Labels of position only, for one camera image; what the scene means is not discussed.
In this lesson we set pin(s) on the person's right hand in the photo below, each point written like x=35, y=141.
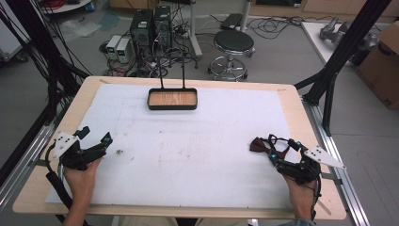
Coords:
x=301, y=197

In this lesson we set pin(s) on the person's left hand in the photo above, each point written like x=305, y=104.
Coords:
x=82, y=182

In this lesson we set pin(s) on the grey metal stand leg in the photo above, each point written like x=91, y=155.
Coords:
x=195, y=34

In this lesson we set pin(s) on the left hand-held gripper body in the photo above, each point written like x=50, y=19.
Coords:
x=73, y=155

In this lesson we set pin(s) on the black stand with wooden tray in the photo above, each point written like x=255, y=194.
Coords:
x=172, y=99

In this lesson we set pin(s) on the black computer tower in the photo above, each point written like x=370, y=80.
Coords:
x=141, y=31
x=163, y=28

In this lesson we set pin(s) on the dark red bow tie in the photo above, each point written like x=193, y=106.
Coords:
x=262, y=146

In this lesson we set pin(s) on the white power supply unit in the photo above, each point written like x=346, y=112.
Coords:
x=123, y=50
x=113, y=45

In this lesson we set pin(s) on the light wooden table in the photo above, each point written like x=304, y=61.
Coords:
x=34, y=191

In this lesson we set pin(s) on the white round table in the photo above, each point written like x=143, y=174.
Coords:
x=67, y=6

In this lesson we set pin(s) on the aluminium rail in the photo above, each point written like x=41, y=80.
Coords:
x=25, y=163
x=342, y=157

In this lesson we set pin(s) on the white table mat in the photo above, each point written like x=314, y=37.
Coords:
x=188, y=147

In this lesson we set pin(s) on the brown cardboard box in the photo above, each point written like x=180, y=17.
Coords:
x=381, y=69

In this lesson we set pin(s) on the black metal frame post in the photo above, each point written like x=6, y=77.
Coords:
x=345, y=50
x=40, y=40

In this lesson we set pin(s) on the black round stool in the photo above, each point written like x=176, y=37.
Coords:
x=233, y=44

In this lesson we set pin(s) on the black flat box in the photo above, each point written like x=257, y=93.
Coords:
x=231, y=21

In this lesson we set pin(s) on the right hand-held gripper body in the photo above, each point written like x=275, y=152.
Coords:
x=309, y=164

